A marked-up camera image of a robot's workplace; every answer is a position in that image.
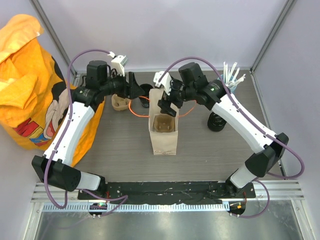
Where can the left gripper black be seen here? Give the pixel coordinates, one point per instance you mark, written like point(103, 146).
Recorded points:
point(130, 90)

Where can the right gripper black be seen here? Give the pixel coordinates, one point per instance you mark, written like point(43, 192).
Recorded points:
point(165, 105)

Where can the black coffee cup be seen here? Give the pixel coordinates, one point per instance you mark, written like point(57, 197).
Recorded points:
point(146, 88)

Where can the brown pulp cup carrier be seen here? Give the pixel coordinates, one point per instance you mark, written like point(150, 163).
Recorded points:
point(163, 123)
point(119, 103)

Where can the paper bag with orange handles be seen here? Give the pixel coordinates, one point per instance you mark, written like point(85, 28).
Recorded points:
point(162, 143)

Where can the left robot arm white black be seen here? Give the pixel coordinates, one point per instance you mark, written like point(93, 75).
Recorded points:
point(55, 166)

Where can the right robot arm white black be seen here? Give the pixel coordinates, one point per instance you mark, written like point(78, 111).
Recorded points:
point(267, 146)

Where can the black cup with lid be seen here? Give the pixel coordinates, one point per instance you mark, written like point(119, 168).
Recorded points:
point(215, 123)

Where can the light blue straw tin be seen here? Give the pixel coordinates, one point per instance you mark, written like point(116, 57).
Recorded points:
point(232, 90)

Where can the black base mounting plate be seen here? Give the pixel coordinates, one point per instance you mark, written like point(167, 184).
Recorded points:
point(172, 192)

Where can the orange cartoon cloth bag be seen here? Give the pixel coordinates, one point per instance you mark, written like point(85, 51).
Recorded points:
point(33, 93)

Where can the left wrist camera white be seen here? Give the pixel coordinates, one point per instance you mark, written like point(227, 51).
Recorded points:
point(118, 63)

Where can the slotted cable duct rail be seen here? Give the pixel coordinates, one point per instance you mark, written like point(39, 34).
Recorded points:
point(99, 207)

